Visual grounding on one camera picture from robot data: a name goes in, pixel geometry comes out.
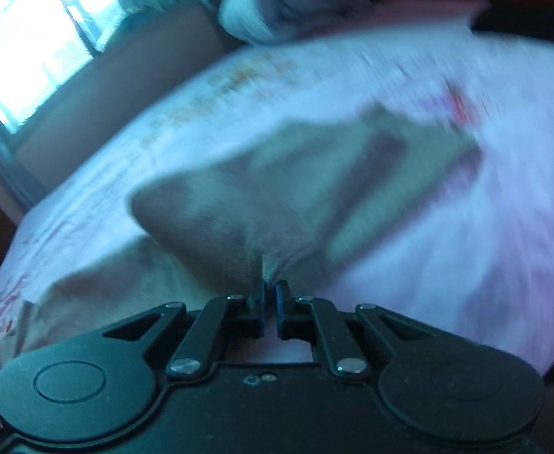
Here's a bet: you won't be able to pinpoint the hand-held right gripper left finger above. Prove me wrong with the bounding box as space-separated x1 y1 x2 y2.
101 280 267 380

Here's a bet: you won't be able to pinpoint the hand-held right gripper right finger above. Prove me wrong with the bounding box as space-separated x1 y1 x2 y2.
276 280 431 381

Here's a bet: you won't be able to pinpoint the bright window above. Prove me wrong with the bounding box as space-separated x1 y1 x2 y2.
0 0 128 134

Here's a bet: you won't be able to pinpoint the floral white bed sheet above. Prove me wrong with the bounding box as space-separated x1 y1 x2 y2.
0 23 554 391

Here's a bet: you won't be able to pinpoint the tan pants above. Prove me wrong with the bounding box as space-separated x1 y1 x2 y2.
19 104 485 365

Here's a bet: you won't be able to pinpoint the pink cloth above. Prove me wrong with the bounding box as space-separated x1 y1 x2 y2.
374 0 492 26

